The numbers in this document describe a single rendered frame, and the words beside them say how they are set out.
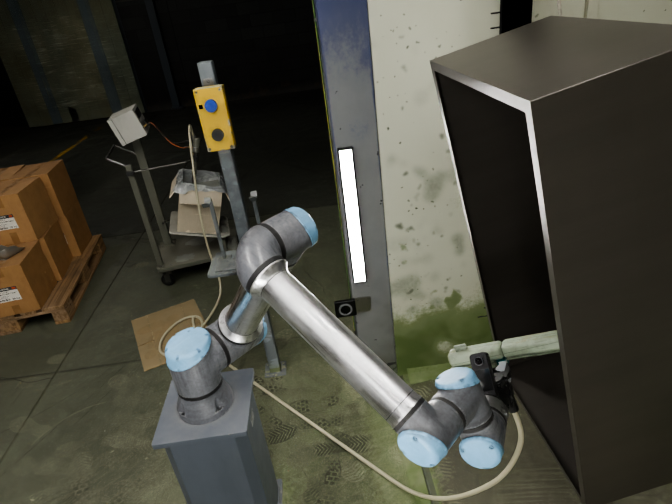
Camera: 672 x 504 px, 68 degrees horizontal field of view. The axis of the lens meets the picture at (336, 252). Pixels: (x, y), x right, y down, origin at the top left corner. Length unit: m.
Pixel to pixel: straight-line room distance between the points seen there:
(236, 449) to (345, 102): 1.31
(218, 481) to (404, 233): 1.22
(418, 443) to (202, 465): 0.97
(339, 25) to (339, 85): 0.21
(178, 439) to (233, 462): 0.20
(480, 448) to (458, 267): 1.31
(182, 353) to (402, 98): 1.23
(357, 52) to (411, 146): 0.42
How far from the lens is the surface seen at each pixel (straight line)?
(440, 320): 2.51
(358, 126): 2.03
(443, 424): 1.07
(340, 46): 1.97
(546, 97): 0.96
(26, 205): 4.12
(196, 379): 1.68
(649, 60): 1.04
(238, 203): 2.34
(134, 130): 3.82
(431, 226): 2.23
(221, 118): 2.18
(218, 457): 1.82
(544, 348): 1.42
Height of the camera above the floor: 1.84
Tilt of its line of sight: 28 degrees down
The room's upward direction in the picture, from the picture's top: 8 degrees counter-clockwise
